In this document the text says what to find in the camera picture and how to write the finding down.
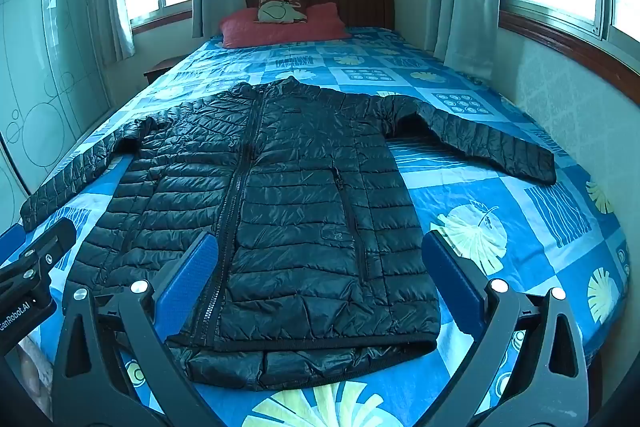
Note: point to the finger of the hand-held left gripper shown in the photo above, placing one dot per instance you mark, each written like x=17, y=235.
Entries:
x=45, y=242

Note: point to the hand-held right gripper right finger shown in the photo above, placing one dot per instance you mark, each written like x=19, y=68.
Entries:
x=450, y=274

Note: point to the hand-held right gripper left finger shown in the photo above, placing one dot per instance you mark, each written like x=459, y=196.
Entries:
x=187, y=277

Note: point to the black puffer jacket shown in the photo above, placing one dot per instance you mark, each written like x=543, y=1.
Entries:
x=290, y=187

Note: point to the blue patterned bed sheet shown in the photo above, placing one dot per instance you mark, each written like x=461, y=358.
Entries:
x=500, y=217

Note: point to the wardrobe with circle pattern doors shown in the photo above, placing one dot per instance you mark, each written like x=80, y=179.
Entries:
x=50, y=57

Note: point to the wooden nightstand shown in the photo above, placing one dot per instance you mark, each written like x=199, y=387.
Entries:
x=162, y=68

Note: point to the red pillow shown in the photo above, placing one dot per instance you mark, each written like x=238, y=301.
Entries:
x=300, y=29

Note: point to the cream printed cushion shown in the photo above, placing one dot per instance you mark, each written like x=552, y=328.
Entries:
x=277, y=11

